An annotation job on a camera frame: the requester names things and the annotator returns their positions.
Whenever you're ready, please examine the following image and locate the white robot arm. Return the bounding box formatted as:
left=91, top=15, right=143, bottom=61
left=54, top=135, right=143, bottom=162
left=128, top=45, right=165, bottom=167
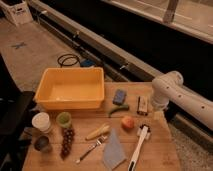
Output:
left=150, top=71, right=213, bottom=131

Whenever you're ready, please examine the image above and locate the black chair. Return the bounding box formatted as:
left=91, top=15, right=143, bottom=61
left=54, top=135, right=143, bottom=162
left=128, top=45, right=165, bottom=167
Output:
left=0, top=54, right=35, bottom=171

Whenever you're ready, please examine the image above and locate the silver fork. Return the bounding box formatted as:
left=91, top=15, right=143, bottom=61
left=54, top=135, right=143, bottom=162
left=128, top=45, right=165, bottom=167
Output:
left=76, top=136, right=108, bottom=164

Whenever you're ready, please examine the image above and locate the yellow plastic bin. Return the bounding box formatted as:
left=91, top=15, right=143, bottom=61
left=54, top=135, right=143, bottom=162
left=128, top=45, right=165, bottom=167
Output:
left=35, top=67, right=105, bottom=110

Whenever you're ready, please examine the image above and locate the black coiled cable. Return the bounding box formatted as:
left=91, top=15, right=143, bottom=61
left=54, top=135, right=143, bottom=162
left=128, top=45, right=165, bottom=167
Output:
left=56, top=53, right=81, bottom=68

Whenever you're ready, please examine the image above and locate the dark grape bunch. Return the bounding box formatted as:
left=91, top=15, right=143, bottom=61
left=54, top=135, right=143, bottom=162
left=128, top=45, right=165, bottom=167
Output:
left=60, top=127, right=75, bottom=159

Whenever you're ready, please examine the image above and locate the blue sponge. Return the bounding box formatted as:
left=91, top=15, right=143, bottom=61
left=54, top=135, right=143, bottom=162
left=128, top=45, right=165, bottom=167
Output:
left=113, top=89, right=126, bottom=105

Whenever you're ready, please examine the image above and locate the green cup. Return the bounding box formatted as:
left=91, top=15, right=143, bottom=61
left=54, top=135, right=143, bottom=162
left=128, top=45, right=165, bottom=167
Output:
left=56, top=112, right=72, bottom=128

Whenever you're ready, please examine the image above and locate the blue grey cloth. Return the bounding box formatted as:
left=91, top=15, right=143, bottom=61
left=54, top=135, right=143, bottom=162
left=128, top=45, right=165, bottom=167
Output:
left=102, top=129, right=126, bottom=171

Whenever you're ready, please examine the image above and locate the blue object on floor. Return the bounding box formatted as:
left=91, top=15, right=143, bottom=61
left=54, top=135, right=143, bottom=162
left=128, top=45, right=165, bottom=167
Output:
left=80, top=59, right=95, bottom=67

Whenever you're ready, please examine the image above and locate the white storage box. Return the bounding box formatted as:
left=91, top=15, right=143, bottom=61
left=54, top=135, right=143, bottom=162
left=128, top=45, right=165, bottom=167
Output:
left=0, top=0, right=33, bottom=26

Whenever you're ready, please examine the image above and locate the orange peach fruit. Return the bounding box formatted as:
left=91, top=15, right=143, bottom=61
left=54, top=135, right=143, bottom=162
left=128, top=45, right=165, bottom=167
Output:
left=121, top=116, right=135, bottom=130

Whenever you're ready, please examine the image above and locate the white cup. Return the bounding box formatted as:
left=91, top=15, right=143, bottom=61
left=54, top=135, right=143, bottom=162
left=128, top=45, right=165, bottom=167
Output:
left=32, top=112, right=51, bottom=133

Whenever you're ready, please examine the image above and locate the green chili pepper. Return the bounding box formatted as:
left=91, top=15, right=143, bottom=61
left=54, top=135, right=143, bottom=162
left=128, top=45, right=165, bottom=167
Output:
left=108, top=104, right=129, bottom=118

